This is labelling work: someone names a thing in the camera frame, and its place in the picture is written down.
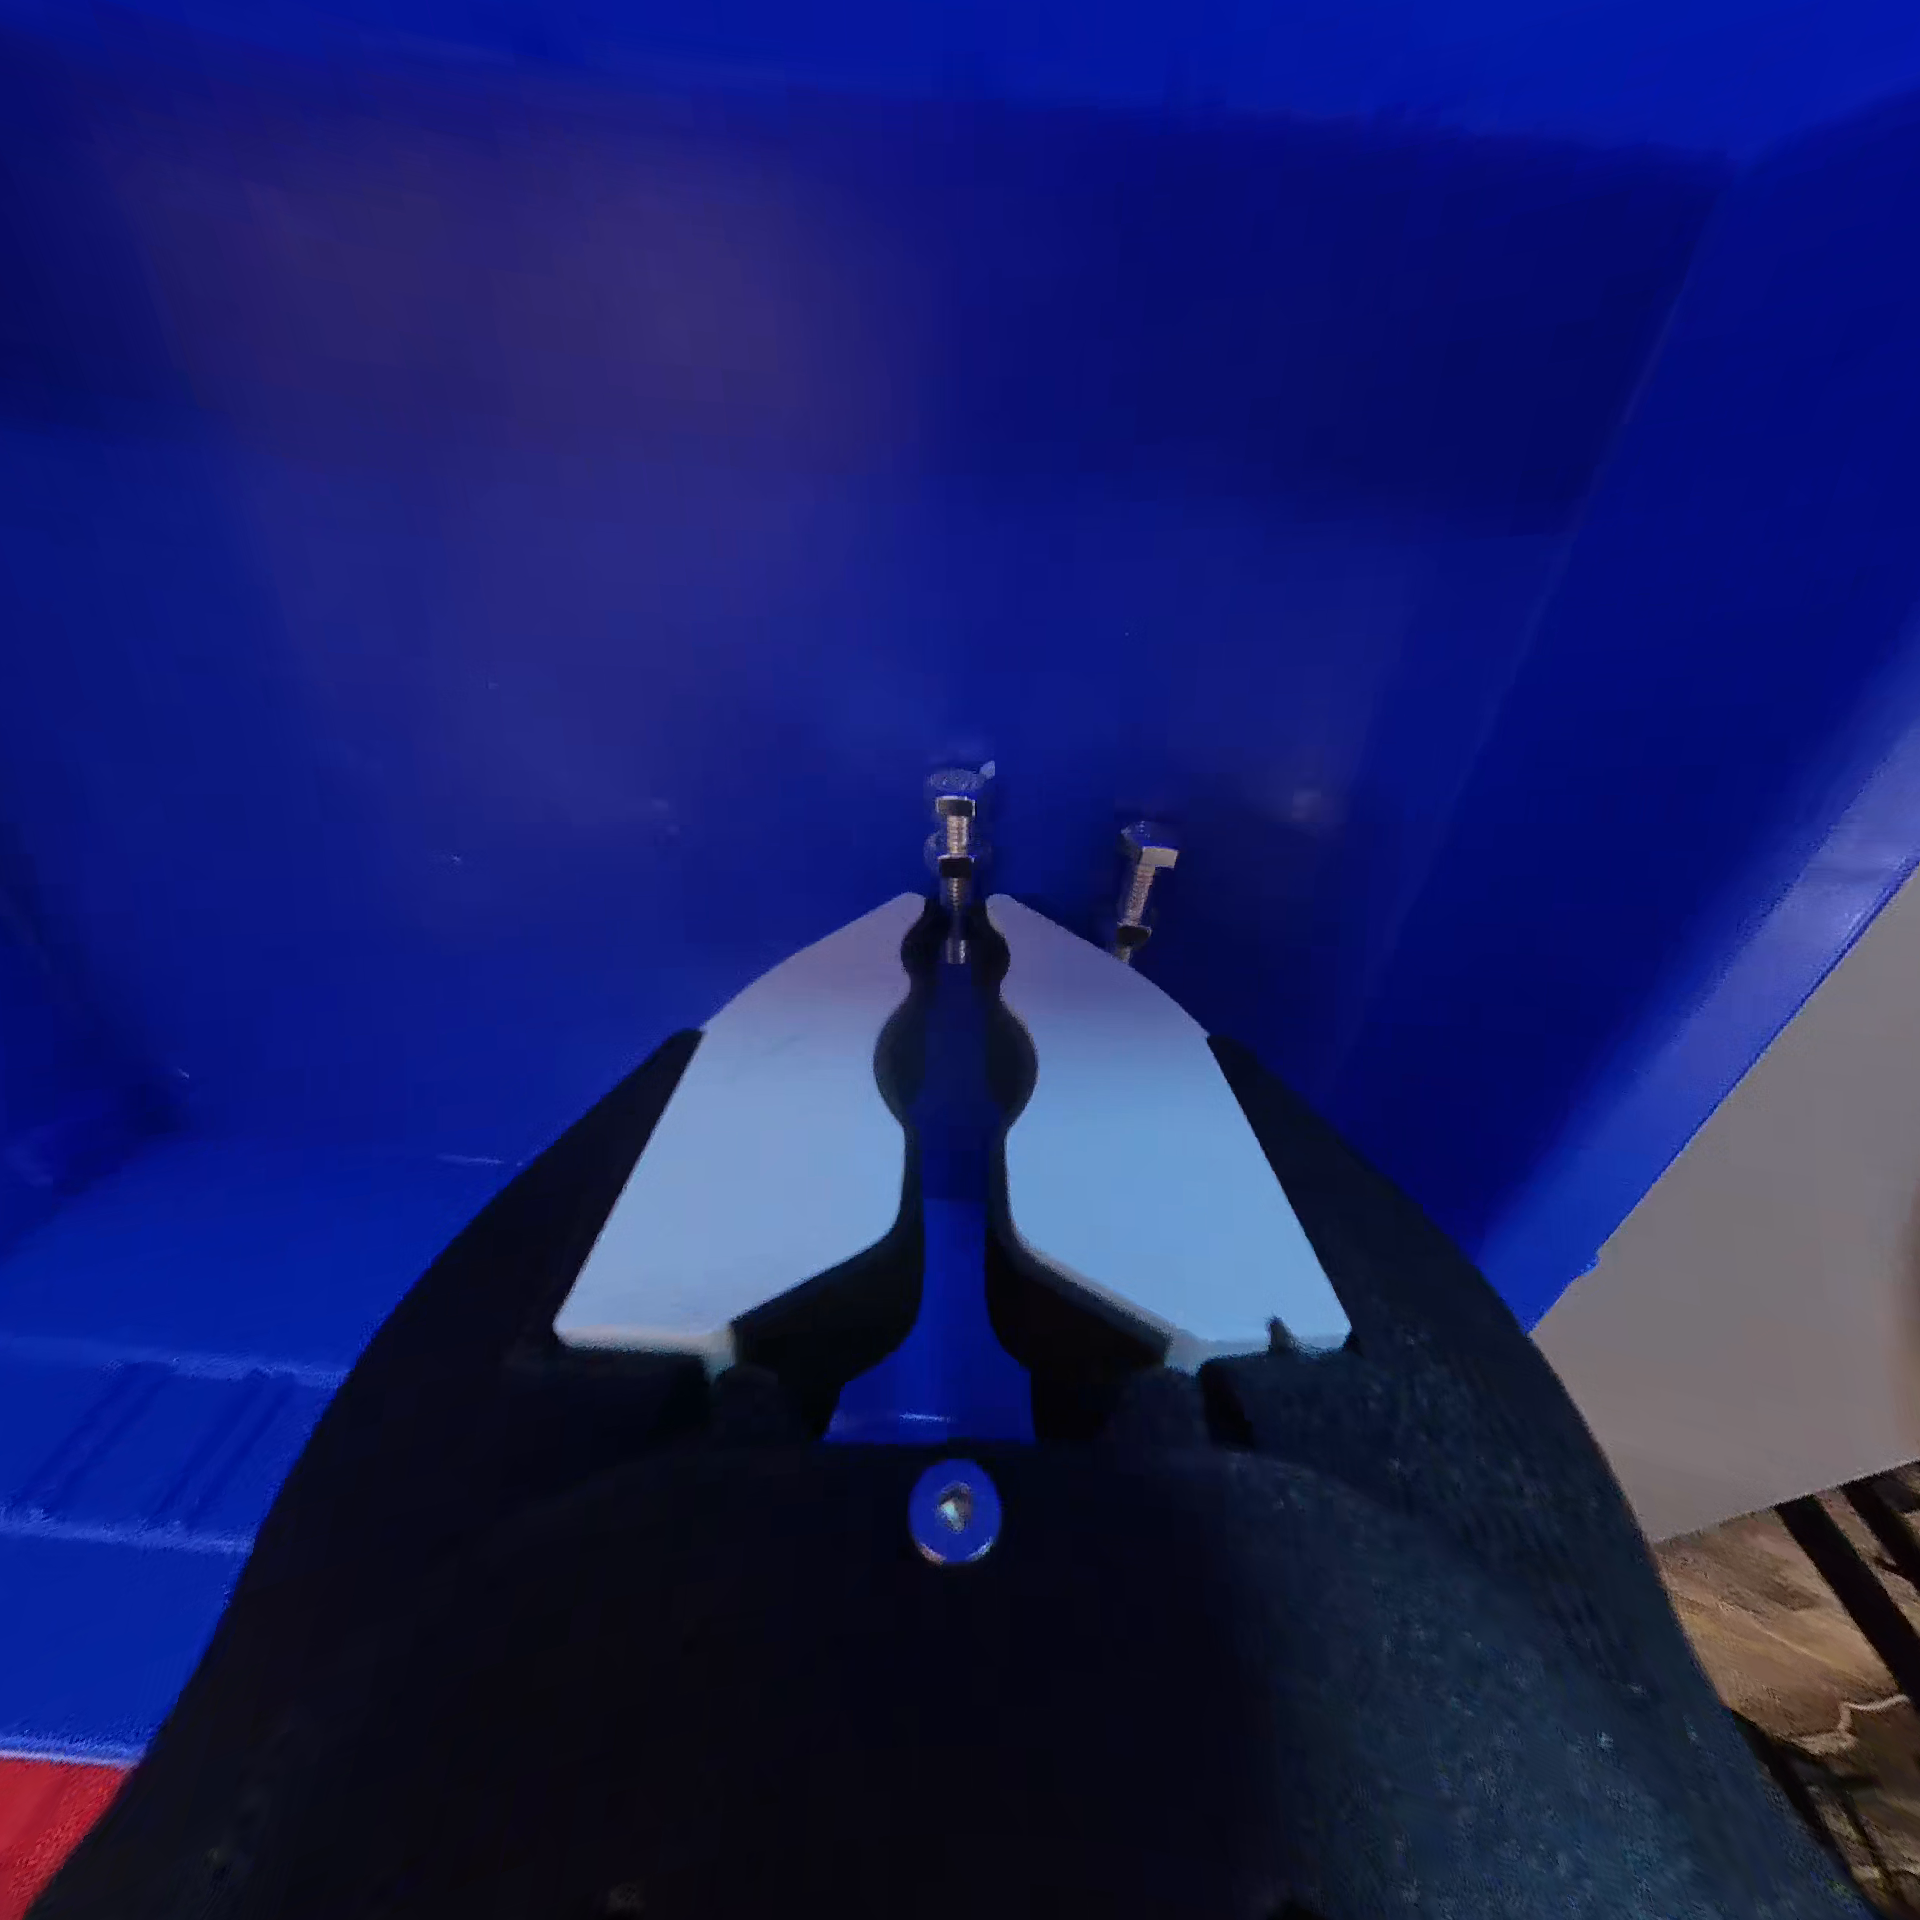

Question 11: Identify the silver threaded bolt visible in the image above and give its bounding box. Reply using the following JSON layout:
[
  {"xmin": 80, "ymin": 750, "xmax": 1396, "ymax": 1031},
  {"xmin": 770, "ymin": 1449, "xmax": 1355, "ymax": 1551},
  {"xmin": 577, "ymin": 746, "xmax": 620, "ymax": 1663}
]
[{"xmin": 922, "ymin": 764, "xmax": 1000, "ymax": 902}]

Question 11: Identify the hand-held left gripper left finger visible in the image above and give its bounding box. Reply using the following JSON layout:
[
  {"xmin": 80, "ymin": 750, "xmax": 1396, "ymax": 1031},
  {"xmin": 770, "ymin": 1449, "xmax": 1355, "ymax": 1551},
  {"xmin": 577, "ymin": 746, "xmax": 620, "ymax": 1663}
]
[{"xmin": 556, "ymin": 896, "xmax": 937, "ymax": 1366}]

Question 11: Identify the blue plastic bin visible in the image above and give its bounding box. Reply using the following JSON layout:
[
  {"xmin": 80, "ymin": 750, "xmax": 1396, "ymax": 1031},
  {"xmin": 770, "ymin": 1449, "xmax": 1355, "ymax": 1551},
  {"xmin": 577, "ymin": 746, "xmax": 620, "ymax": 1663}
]
[{"xmin": 0, "ymin": 0, "xmax": 1920, "ymax": 1770}]

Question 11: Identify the red plastic bin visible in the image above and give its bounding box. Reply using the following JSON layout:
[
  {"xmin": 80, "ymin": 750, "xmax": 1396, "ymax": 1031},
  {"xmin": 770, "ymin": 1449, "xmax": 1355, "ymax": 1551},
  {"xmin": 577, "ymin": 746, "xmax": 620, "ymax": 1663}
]
[{"xmin": 0, "ymin": 1754, "xmax": 137, "ymax": 1920}]

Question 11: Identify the short silver hex bolt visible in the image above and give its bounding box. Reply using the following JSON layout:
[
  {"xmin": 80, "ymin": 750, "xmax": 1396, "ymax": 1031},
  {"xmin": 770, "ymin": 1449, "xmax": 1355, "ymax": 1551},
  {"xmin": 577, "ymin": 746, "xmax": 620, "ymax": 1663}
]
[{"xmin": 1111, "ymin": 816, "xmax": 1183, "ymax": 954}]

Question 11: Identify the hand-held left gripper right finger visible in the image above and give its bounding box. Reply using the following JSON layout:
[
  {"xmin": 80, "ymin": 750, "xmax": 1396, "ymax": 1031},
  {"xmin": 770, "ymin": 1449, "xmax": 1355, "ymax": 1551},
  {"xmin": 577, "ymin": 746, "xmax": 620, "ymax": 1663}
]
[{"xmin": 977, "ymin": 896, "xmax": 1355, "ymax": 1366}]

